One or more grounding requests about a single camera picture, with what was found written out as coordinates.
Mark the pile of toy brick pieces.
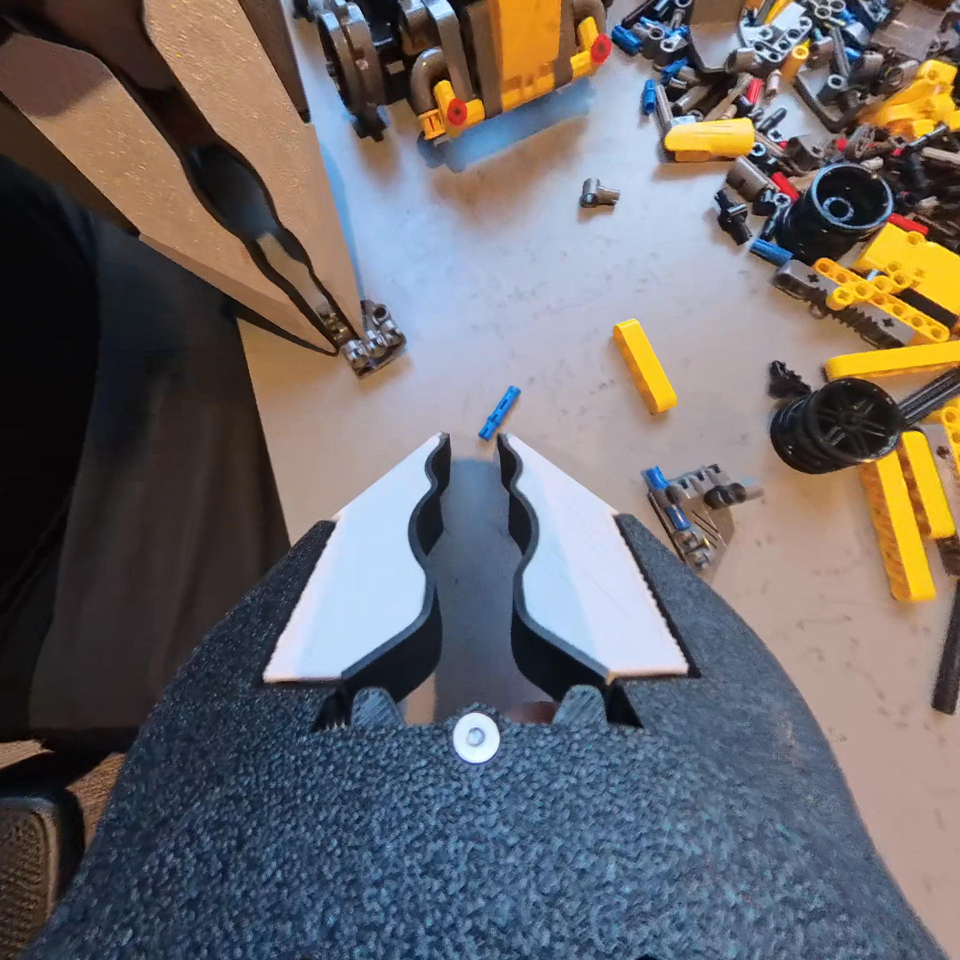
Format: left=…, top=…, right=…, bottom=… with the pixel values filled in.
left=611, top=0, right=960, bottom=717

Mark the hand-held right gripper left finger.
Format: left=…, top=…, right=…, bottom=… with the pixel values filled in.
left=262, top=432, right=453, bottom=706

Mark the yellow toy beam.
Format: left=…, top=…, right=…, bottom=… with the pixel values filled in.
left=612, top=318, right=678, bottom=415

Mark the blue toy pin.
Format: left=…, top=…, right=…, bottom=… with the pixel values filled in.
left=477, top=384, right=522, bottom=441

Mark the yellow black toy brick vehicle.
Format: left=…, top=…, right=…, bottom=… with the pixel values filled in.
left=296, top=0, right=616, bottom=144

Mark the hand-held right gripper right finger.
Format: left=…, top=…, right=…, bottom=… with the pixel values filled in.
left=496, top=432, right=691, bottom=727

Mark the small grey brick assembly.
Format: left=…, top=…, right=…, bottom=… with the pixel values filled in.
left=641, top=463, right=765, bottom=575

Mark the grey toy panel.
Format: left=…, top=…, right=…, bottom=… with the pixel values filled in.
left=341, top=300, right=408, bottom=378

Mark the black toy wheel hub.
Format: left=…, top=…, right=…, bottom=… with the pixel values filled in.
left=768, top=377, right=907, bottom=475
left=776, top=163, right=897, bottom=265

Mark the grey desk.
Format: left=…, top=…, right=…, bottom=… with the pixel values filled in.
left=236, top=0, right=960, bottom=960

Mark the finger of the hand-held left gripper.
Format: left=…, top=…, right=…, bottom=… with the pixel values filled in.
left=141, top=0, right=367, bottom=339
left=0, top=30, right=357, bottom=360

